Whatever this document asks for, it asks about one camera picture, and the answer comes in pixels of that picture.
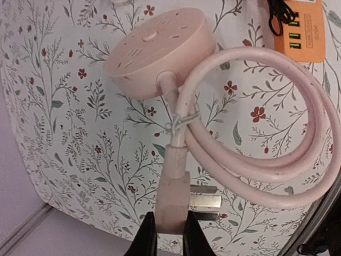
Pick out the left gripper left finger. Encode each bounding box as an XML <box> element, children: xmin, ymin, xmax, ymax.
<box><xmin>125</xmin><ymin>212</ymin><xmax>158</xmax><ymax>256</ymax></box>

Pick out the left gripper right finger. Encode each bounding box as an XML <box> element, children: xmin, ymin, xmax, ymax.
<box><xmin>183</xmin><ymin>211</ymin><xmax>213</xmax><ymax>256</ymax></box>

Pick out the pink round power strip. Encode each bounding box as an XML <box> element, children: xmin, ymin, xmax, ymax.
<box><xmin>104</xmin><ymin>7</ymin><xmax>216</xmax><ymax>99</ymax></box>

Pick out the orange power strip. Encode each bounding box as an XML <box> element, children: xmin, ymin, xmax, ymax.
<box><xmin>274</xmin><ymin>0</ymin><xmax>326</xmax><ymax>63</ymax></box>

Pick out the black adapter with cable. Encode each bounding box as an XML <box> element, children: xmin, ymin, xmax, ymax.
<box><xmin>267</xmin><ymin>0</ymin><xmax>297</xmax><ymax>36</ymax></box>

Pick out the front aluminium rail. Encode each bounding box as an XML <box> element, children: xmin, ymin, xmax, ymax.
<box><xmin>1</xmin><ymin>203</ymin><xmax>55</xmax><ymax>255</ymax></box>

